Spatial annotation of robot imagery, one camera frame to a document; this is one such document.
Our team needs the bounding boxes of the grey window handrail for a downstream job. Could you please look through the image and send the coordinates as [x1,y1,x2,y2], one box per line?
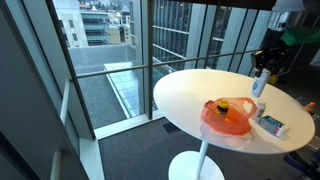
[75,49,261,79]

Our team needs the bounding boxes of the green cloth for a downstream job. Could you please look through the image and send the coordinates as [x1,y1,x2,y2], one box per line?
[279,26,320,47]

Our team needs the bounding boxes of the orange plastic bag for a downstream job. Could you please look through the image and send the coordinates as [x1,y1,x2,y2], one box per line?
[200,96,258,136]

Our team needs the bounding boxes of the yellow floor object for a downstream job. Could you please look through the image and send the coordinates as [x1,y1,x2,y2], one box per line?
[269,74,280,86]

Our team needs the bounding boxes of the dark floor vent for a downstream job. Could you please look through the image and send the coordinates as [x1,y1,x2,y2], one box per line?
[162,121,181,135]

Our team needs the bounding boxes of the dark blue black stand equipment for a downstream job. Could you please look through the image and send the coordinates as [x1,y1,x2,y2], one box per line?
[283,151,320,180]

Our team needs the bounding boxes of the yellow-lid dark bottle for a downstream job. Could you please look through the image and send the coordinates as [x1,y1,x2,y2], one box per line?
[215,99,230,117]

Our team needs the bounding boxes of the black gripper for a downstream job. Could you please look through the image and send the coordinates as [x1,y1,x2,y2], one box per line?
[250,31,289,79]

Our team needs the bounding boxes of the orange bottle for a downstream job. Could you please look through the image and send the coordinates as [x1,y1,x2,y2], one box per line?
[304,101,316,116]

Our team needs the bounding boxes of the white table pedestal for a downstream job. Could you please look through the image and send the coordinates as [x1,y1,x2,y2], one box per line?
[168,139,226,180]

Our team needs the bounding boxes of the white bottle with blue label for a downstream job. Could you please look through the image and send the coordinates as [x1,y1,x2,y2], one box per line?
[249,68,272,99]

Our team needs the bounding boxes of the blue and white box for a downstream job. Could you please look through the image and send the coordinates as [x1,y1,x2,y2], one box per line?
[258,115,290,138]

